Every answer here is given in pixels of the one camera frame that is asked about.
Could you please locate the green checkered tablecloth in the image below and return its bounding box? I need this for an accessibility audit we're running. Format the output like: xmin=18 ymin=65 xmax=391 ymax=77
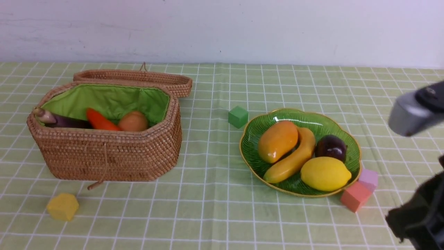
xmin=0 ymin=62 xmax=443 ymax=250

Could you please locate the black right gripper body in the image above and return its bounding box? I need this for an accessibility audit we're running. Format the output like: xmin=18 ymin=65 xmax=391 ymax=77
xmin=385 ymin=171 xmax=444 ymax=250

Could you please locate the yellow foam block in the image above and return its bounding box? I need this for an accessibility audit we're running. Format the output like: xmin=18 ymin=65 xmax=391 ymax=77
xmin=46 ymin=193 xmax=79 ymax=222

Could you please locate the green glass leaf plate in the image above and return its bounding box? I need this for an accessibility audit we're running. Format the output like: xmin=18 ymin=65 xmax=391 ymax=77
xmin=239 ymin=108 xmax=363 ymax=189

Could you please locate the orange yellow mango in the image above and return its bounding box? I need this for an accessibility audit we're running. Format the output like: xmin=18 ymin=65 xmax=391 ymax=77
xmin=257 ymin=120 xmax=299 ymax=164

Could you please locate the orange red carrot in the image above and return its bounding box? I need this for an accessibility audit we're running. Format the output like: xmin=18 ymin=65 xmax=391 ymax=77
xmin=86 ymin=108 xmax=121 ymax=131

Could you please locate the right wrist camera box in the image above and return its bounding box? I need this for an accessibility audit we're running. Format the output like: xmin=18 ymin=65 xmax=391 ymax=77
xmin=387 ymin=81 xmax=444 ymax=137

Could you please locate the purple mangosteen with green leaves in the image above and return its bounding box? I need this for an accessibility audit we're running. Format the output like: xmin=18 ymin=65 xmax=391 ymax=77
xmin=314 ymin=135 xmax=348 ymax=163

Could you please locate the salmon orange foam block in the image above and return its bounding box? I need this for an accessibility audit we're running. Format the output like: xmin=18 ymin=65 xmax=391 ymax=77
xmin=340 ymin=182 xmax=373 ymax=213

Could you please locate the yellow banana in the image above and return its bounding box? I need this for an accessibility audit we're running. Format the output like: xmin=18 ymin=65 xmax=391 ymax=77
xmin=262 ymin=127 xmax=316 ymax=184

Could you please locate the woven wicker basket green lining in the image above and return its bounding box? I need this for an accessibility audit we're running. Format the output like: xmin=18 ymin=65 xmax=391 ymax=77
xmin=27 ymin=81 xmax=183 ymax=182

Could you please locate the brown potato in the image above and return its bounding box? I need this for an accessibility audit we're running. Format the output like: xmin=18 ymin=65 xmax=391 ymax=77
xmin=117 ymin=110 xmax=149 ymax=132

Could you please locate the pink purple foam block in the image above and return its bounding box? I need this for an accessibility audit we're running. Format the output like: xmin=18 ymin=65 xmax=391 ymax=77
xmin=358 ymin=169 xmax=378 ymax=193

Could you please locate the woven wicker basket lid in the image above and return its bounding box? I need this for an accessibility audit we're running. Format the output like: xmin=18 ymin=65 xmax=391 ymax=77
xmin=73 ymin=63 xmax=193 ymax=98

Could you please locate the purple eggplant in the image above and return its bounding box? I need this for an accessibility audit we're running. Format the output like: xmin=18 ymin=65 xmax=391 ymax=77
xmin=32 ymin=107 xmax=93 ymax=129

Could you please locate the green foam cube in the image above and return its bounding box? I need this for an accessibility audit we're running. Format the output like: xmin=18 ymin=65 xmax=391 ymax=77
xmin=228 ymin=106 xmax=249 ymax=129

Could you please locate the yellow lemon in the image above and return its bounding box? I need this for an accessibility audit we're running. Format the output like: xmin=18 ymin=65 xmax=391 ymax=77
xmin=300 ymin=157 xmax=352 ymax=192

